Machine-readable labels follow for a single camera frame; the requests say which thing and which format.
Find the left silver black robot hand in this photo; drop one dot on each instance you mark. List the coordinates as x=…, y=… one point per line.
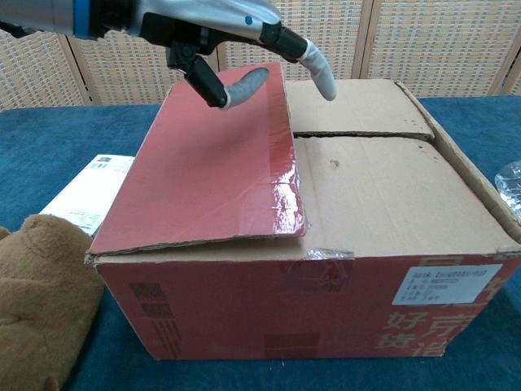
x=228, y=16

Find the red cardboard box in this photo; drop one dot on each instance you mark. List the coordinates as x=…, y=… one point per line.
x=228, y=301

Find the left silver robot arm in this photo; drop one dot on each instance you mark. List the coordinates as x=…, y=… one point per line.
x=49, y=14

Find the woven bamboo folding screen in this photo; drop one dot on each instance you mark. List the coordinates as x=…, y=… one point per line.
x=427, y=45

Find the white paper booklet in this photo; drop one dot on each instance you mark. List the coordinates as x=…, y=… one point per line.
x=89, y=191

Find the clear plastic wrap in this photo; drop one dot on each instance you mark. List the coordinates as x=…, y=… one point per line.
x=510, y=187

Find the brown plush capybara toy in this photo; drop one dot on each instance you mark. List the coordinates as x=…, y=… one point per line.
x=40, y=293

